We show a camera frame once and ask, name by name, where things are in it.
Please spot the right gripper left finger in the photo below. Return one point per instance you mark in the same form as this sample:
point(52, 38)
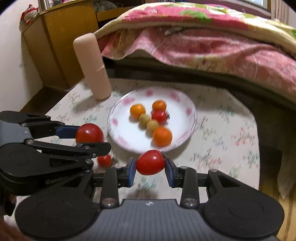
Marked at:
point(113, 179)

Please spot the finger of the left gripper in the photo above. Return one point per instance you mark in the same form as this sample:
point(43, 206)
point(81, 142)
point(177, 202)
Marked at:
point(42, 129)
point(87, 150)

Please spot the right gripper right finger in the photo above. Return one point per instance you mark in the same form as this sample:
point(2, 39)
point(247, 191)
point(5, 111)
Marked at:
point(189, 180)

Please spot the large red tomato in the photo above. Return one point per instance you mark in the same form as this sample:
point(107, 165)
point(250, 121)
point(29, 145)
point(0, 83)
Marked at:
point(89, 133)

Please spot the red cherry tomato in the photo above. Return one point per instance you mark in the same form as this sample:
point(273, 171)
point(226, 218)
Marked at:
point(161, 116)
point(104, 161)

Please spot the small orange mandarin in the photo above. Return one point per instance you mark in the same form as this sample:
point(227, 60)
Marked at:
point(159, 105)
point(137, 110)

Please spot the brown longan fruit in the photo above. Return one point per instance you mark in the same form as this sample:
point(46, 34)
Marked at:
point(151, 126)
point(143, 120)

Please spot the white floral plate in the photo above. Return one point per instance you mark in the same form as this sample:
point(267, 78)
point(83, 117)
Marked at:
point(126, 131)

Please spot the floral tablecloth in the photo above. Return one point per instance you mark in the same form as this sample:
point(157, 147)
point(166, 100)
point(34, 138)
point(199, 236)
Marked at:
point(211, 129)

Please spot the wooden desk cabinet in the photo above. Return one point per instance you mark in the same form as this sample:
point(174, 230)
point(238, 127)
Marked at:
point(49, 38)

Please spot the pink ribbed cylinder bottle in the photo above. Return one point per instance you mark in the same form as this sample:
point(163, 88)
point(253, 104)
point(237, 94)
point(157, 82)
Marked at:
point(89, 57)

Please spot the red plush doll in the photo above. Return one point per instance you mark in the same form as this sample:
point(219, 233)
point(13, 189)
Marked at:
point(29, 14)

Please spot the steel thermos flask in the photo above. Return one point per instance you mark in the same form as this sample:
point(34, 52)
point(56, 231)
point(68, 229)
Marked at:
point(43, 5)

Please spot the pink floral quilt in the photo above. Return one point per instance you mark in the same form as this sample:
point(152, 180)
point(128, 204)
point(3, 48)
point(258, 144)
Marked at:
point(207, 38)

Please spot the dark bed frame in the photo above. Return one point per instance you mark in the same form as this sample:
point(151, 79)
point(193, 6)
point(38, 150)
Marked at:
point(275, 114)

